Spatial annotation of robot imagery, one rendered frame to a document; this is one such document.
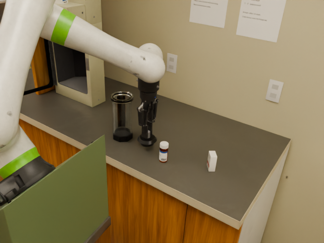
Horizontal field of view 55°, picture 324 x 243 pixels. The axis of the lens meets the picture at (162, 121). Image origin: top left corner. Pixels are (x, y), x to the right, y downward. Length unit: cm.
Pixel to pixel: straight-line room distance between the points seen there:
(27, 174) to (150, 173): 56
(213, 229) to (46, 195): 73
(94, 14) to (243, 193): 114
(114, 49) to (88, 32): 10
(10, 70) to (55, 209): 38
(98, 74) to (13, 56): 100
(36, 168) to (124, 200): 69
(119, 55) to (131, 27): 97
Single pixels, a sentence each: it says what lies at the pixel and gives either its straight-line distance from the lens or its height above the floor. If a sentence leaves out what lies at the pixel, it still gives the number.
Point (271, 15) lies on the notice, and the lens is 165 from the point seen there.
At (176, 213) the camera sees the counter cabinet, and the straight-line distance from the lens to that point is 141.
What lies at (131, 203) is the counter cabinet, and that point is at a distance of 157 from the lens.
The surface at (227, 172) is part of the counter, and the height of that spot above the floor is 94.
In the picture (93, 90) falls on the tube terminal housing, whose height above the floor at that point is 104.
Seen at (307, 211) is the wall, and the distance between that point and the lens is 203.
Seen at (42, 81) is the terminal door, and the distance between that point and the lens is 201.
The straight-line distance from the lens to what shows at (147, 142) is 144.
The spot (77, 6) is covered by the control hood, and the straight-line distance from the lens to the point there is 167.
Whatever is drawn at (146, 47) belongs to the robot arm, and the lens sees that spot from 125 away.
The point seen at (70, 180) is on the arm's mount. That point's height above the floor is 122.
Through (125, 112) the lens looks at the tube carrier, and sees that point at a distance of 147.
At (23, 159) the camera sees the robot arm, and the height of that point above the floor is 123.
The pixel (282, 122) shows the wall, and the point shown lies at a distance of 178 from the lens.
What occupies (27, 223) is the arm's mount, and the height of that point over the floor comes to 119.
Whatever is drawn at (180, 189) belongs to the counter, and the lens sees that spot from 129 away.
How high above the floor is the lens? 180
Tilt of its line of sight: 30 degrees down
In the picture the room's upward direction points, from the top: 3 degrees clockwise
